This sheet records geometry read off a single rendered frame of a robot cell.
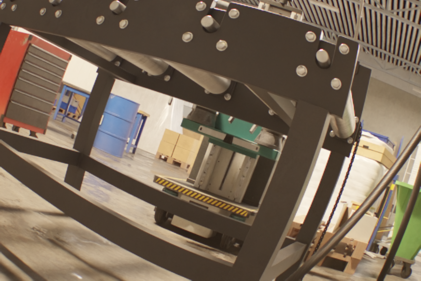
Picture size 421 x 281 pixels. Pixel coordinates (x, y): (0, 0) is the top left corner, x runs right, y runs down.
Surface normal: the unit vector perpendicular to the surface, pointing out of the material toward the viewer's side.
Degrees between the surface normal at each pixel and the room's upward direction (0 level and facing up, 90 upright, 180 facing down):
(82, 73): 90
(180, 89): 90
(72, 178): 90
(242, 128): 90
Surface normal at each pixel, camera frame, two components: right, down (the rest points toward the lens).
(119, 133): 0.51, 0.15
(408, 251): -0.52, -0.04
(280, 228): -0.34, -0.17
